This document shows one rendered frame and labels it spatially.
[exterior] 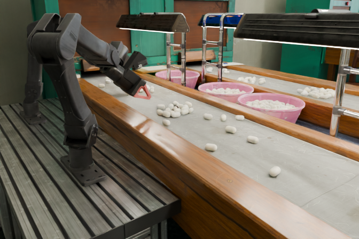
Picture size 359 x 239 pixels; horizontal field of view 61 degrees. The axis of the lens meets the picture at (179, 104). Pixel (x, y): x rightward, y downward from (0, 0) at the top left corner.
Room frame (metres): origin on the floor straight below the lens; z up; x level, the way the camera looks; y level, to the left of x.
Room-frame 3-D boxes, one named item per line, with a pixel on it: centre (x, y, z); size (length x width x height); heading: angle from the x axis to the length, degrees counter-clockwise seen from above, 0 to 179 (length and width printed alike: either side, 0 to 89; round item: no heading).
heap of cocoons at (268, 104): (1.22, -0.37, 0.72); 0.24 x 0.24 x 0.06
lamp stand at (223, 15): (1.78, -0.25, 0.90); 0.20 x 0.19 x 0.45; 32
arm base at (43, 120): (1.29, 0.65, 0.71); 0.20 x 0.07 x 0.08; 38
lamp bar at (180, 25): (1.53, 0.16, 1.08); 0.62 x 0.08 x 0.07; 32
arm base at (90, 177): (0.82, 0.29, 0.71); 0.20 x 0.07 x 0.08; 38
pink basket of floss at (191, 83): (1.82, 0.01, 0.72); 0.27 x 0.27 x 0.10
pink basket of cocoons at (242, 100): (1.22, -0.37, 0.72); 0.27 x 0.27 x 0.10
